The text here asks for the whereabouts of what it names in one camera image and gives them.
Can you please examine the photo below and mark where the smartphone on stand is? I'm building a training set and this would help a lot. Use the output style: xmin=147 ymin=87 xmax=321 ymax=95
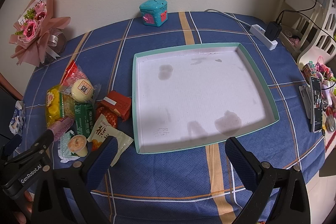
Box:
xmin=310 ymin=76 xmax=322 ymax=133

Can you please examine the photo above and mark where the black power adapter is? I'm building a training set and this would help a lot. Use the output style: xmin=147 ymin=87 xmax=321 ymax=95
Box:
xmin=264 ymin=21 xmax=282 ymax=41

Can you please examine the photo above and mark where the dark red box snack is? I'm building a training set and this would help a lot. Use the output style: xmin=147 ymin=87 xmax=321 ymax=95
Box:
xmin=101 ymin=90 xmax=131 ymax=122

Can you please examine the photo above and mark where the white power cable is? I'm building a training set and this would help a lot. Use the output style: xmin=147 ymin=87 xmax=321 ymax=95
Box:
xmin=204 ymin=8 xmax=255 ymax=30

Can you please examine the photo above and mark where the white shelf unit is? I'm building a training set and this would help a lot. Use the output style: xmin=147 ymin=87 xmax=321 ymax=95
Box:
xmin=277 ymin=0 xmax=335 ymax=68

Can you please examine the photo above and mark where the blue plaid tablecloth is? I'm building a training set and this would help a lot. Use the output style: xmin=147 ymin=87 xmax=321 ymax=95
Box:
xmin=19 ymin=11 xmax=325 ymax=223

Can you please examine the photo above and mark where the pink swiss roll packet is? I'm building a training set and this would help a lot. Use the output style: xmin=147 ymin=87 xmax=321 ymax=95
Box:
xmin=48 ymin=117 xmax=74 ymax=142

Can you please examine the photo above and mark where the left hand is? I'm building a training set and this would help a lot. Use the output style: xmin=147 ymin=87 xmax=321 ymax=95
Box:
xmin=14 ymin=190 xmax=34 ymax=224

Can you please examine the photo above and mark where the cream persimmon snack packet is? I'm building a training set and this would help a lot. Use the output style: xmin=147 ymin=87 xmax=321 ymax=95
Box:
xmin=88 ymin=114 xmax=133 ymax=167

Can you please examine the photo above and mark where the red orange patterned packet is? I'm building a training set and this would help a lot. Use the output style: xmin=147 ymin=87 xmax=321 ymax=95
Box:
xmin=96 ymin=105 xmax=118 ymax=128

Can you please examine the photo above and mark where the green snack packet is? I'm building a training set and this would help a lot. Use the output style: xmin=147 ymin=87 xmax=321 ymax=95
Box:
xmin=75 ymin=103 xmax=95 ymax=138

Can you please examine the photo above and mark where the blue white crumpled wrapper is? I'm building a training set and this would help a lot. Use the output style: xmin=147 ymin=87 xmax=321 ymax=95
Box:
xmin=9 ymin=101 xmax=26 ymax=136

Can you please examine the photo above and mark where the small pudding cup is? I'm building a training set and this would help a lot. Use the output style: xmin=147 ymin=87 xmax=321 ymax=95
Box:
xmin=68 ymin=135 xmax=88 ymax=157

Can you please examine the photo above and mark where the teal-rimmed white tray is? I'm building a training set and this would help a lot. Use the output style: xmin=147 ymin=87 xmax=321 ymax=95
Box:
xmin=132 ymin=43 xmax=279 ymax=154

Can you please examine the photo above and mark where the white power strip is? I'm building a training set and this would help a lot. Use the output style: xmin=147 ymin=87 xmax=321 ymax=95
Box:
xmin=249 ymin=24 xmax=278 ymax=51

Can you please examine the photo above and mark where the yellow cake snack bag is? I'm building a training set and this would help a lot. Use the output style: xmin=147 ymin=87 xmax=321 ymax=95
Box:
xmin=46 ymin=85 xmax=75 ymax=127

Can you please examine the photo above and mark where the pink paper flower bouquet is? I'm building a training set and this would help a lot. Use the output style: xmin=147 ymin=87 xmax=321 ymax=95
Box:
xmin=9 ymin=0 xmax=71 ymax=67

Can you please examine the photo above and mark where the red snack packet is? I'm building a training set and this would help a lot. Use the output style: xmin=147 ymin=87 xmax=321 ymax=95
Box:
xmin=60 ymin=60 xmax=88 ymax=88

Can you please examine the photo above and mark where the colourful toy pile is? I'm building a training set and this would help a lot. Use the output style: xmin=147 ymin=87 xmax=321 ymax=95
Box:
xmin=299 ymin=61 xmax=335 ymax=135

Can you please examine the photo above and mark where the teal toy house box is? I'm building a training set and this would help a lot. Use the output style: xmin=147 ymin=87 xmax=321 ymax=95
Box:
xmin=139 ymin=0 xmax=168 ymax=27

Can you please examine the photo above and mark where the light green wafer packet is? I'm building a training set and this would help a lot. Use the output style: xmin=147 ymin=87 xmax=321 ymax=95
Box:
xmin=58 ymin=130 xmax=79 ymax=164

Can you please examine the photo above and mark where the round bun clear wrapper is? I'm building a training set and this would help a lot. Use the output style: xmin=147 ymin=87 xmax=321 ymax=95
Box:
xmin=60 ymin=79 xmax=101 ymax=103

